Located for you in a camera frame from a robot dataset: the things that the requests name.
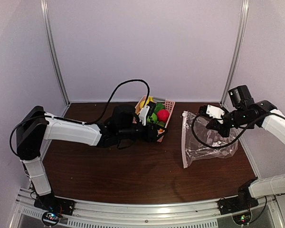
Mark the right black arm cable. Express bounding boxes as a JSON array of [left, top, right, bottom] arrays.
[[191, 111, 271, 150]]

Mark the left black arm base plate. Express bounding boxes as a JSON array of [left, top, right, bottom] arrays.
[[34, 194, 75, 216]]

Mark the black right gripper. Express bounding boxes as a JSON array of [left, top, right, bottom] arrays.
[[206, 106, 252, 138]]

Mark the left round circuit board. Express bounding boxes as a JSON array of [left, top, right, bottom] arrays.
[[41, 211, 62, 226]]

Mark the yellow toy pear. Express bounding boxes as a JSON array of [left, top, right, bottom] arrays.
[[139, 100, 148, 110]]

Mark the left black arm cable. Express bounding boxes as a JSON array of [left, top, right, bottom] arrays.
[[82, 79, 151, 125]]

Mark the right round circuit board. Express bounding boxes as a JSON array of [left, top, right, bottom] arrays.
[[232, 213, 252, 226]]

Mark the yellow toy banana bunch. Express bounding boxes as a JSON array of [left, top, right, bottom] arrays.
[[142, 96, 154, 106]]

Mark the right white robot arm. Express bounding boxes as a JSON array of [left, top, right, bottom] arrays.
[[204, 85, 285, 210]]

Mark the red toy apple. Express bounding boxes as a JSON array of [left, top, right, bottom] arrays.
[[157, 109, 170, 123]]

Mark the left aluminium frame post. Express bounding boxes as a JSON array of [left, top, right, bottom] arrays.
[[40, 0, 70, 105]]

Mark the green orange toy mango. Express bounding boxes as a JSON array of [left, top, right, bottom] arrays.
[[157, 121, 165, 127]]

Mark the round circuit board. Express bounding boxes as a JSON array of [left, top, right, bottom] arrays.
[[41, 211, 62, 226], [232, 213, 252, 226]]

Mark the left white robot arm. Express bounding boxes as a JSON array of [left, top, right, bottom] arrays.
[[11, 104, 167, 211]]

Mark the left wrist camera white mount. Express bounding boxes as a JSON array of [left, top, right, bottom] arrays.
[[138, 101, 157, 126]]

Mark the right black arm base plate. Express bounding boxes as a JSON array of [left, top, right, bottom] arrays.
[[218, 196, 258, 215]]

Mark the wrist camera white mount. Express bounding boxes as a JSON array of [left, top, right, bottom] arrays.
[[138, 101, 157, 126], [199, 104, 227, 120]]

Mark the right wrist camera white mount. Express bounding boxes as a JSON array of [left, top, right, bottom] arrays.
[[199, 104, 227, 120]]

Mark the pink perforated plastic basket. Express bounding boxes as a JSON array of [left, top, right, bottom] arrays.
[[135, 96, 175, 143]]

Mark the aluminium frame post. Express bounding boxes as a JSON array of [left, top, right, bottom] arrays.
[[40, 0, 70, 105], [220, 0, 249, 106]]

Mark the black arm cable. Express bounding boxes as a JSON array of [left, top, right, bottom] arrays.
[[82, 79, 151, 125], [191, 111, 271, 150]]

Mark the green toy bell pepper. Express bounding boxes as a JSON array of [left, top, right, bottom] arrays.
[[154, 102, 165, 113]]

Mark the right aluminium frame post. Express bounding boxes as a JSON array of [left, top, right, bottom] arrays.
[[220, 0, 249, 106]]

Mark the clear zip top bag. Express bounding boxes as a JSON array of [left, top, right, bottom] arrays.
[[181, 111, 239, 168]]

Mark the green toy watermelon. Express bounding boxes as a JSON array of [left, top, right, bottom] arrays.
[[147, 113, 158, 124]]

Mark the front aluminium rail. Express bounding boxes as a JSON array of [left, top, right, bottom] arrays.
[[9, 187, 285, 228]]

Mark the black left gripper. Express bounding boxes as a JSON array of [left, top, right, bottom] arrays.
[[118, 121, 168, 142]]

